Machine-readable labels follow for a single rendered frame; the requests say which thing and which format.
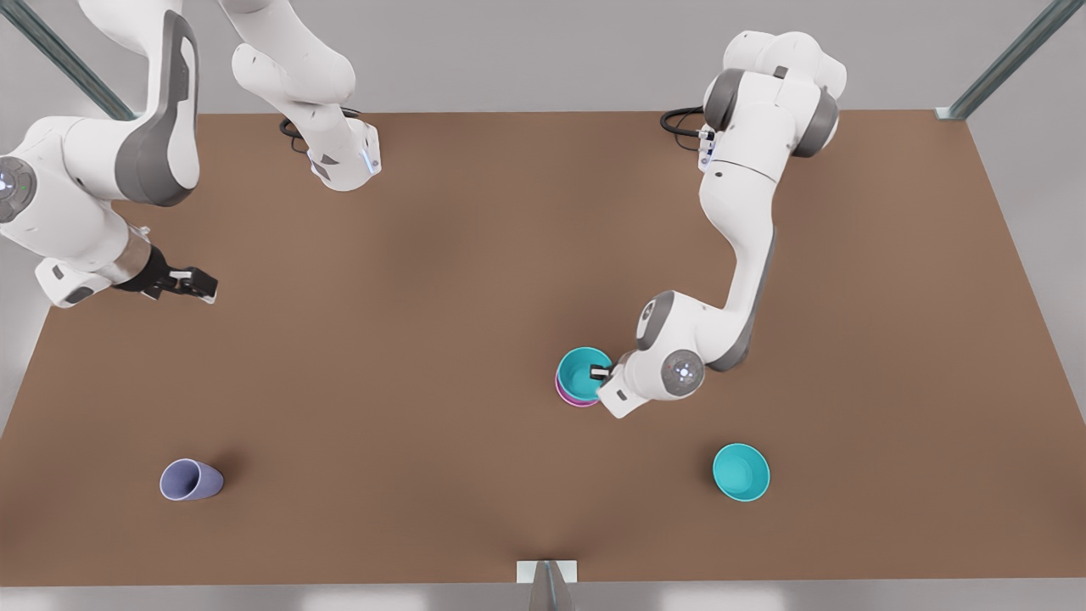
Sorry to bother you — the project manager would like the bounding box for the blue bowl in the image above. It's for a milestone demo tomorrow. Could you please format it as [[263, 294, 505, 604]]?
[[556, 346, 614, 403], [712, 443, 771, 503]]

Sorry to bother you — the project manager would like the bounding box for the pink bowl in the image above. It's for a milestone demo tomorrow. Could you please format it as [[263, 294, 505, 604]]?
[[556, 380, 603, 409]]

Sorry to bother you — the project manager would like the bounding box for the purple cup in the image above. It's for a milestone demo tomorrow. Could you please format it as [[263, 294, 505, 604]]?
[[160, 458, 226, 502]]

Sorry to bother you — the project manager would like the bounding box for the black cable loop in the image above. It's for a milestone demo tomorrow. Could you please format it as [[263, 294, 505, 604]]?
[[279, 108, 364, 155], [659, 106, 707, 154]]

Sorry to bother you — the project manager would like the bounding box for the silver frame post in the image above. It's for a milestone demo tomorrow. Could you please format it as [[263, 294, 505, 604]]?
[[0, 0, 138, 121], [517, 559, 579, 611], [934, 0, 1086, 121]]

